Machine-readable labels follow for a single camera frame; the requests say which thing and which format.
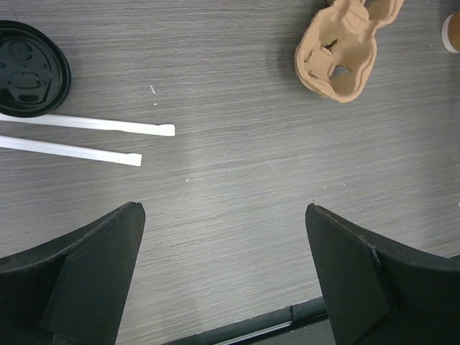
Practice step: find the white wrapped straw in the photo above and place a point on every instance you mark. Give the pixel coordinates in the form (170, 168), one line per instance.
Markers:
(164, 130)
(28, 145)

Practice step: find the white wrapped straw upper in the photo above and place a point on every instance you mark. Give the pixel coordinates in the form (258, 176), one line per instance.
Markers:
(164, 130)

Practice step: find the brown pulp cup carrier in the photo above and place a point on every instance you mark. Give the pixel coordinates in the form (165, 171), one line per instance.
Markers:
(337, 51)

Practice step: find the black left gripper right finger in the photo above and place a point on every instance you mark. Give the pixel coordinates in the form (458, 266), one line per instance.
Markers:
(378, 290)

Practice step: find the white wrapped straw lower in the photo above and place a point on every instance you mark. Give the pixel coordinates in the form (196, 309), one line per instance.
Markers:
(28, 145)

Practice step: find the black table edge strip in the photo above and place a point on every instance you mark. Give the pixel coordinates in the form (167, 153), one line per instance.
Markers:
(302, 323)

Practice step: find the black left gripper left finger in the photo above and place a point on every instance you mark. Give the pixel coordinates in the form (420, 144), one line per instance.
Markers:
(72, 289)

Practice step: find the brown paper coffee cup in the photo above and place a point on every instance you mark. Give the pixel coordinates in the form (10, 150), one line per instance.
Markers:
(450, 32)

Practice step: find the black plastic cup lid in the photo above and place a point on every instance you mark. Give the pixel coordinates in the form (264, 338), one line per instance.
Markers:
(35, 73)

